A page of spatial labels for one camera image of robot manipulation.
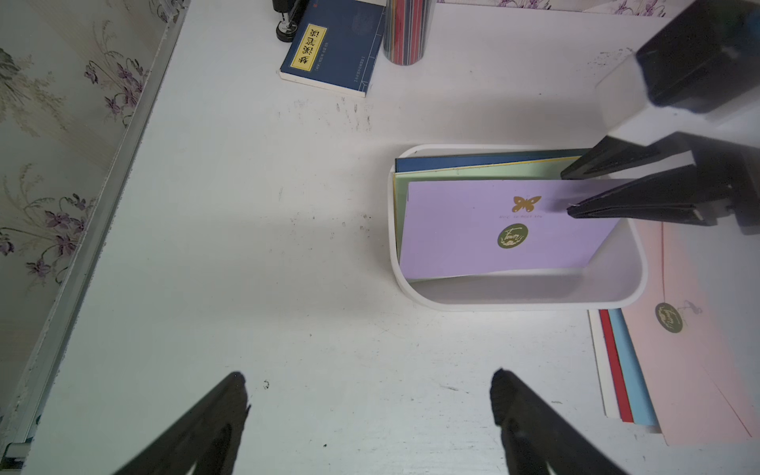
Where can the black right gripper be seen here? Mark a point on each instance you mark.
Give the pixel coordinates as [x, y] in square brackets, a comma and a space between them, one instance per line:
[693, 88]

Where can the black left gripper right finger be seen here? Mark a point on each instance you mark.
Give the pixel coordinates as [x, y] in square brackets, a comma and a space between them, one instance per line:
[536, 439]

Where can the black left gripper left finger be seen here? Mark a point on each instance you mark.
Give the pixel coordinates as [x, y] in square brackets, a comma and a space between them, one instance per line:
[205, 440]

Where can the white red-striped envelope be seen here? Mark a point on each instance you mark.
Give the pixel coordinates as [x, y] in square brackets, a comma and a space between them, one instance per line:
[612, 386]

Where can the light green envelope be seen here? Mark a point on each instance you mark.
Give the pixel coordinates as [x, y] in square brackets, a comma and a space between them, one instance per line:
[399, 183]

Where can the light blue envelope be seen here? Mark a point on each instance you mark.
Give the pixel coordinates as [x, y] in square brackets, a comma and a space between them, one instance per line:
[642, 409]

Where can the pink envelope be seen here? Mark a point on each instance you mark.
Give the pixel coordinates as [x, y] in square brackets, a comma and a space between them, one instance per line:
[694, 386]

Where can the white plastic storage box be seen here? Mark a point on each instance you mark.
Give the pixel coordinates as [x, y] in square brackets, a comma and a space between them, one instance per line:
[614, 278]

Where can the lavender envelope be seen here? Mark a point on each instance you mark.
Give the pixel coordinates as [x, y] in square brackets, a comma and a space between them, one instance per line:
[471, 227]

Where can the dark blue envelope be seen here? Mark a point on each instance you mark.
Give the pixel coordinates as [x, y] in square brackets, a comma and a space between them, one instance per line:
[504, 156]

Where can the yellow envelope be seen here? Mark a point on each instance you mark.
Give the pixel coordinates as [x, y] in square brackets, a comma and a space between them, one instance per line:
[475, 166]

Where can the blue-lidded pencil tube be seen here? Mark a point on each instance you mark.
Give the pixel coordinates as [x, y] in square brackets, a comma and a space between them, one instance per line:
[407, 30]

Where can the dark blue book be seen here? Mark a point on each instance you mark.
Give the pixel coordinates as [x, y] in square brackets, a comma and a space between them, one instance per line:
[336, 45]

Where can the black stapler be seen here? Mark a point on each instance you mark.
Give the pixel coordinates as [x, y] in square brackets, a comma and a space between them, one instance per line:
[291, 13]

